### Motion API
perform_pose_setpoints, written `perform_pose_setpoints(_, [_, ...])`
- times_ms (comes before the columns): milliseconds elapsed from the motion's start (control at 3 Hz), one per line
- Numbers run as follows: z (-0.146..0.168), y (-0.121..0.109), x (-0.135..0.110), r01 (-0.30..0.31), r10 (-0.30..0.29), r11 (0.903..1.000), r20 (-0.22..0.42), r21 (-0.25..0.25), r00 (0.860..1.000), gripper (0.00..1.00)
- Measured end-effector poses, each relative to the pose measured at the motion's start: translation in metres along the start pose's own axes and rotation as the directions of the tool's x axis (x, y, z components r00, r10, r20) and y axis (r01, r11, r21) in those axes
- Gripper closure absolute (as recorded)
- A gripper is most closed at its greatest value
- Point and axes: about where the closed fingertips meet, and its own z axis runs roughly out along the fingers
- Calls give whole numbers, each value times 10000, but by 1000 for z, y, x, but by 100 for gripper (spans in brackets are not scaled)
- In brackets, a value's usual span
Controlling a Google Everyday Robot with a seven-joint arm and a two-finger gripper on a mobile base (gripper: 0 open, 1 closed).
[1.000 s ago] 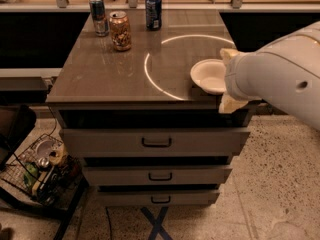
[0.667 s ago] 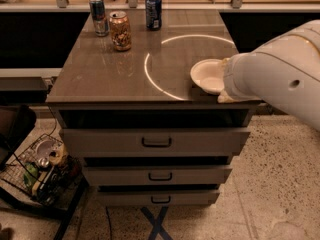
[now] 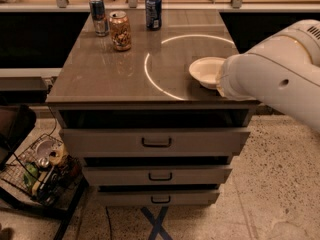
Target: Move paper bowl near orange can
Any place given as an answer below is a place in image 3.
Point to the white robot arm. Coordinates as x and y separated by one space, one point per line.
283 72

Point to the blue tape cross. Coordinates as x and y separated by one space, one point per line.
157 223

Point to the top drawer with handle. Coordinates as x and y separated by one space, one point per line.
170 142

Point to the middle drawer with handle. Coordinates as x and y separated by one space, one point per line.
138 176

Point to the white paper bowl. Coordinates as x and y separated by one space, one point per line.
205 71

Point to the blue pepsi can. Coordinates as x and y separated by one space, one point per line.
153 9

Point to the grey drawer cabinet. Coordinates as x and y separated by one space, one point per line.
149 87

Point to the bottom drawer with handle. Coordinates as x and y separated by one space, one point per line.
164 198

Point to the drawer with handle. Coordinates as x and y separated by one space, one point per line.
164 198
170 142
138 176

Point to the black wire basket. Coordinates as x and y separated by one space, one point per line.
44 171

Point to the silver blue energy drink can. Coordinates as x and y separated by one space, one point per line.
98 14

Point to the orange soda can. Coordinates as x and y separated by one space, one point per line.
120 30

